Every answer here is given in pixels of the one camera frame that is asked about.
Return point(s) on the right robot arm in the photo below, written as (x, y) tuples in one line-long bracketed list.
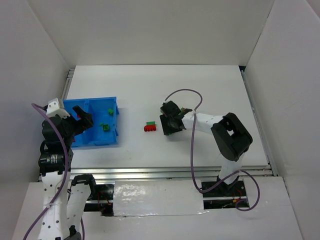
[(231, 137)]

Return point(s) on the blue bin compartment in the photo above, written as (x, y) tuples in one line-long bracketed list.
[(104, 111), (81, 139)]

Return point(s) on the green sloped lego brick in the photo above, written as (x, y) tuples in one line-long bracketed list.
[(150, 123)]

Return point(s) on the aluminium table rail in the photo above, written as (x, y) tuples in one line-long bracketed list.
[(157, 173)]

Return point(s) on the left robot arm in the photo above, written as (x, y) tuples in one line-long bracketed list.
[(64, 196)]

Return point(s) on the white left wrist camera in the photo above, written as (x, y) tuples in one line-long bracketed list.
[(56, 107)]

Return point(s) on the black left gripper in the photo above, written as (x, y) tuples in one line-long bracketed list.
[(75, 122)]

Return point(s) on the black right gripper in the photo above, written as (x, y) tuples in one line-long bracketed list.
[(169, 121)]

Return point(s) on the blue bin right compartment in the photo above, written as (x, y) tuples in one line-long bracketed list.
[(104, 111)]

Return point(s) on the green square lego brick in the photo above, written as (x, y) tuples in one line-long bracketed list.
[(106, 128)]

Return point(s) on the blue bin left compartment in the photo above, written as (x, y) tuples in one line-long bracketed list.
[(81, 139)]

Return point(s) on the red studded lego brick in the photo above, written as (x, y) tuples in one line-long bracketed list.
[(150, 128)]

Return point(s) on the silver foil tape sheet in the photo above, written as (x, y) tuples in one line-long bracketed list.
[(156, 198)]

